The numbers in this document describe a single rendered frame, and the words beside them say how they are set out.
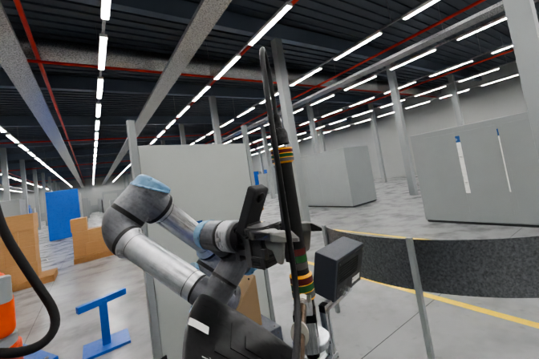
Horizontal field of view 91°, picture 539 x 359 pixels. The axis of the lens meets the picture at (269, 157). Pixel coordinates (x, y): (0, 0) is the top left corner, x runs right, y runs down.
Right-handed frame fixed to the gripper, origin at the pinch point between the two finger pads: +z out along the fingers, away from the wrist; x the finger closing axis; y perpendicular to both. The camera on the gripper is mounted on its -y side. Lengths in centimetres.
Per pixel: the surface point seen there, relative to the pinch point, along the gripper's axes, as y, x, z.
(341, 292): 42, -61, -34
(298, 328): 9.7, 12.4, 6.0
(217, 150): -44, -114, -182
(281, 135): -17.9, 0.8, -1.3
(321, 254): 26, -57, -39
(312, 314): 13.2, 3.4, 1.3
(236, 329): 12.1, 14.1, -5.6
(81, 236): 75, -129, -910
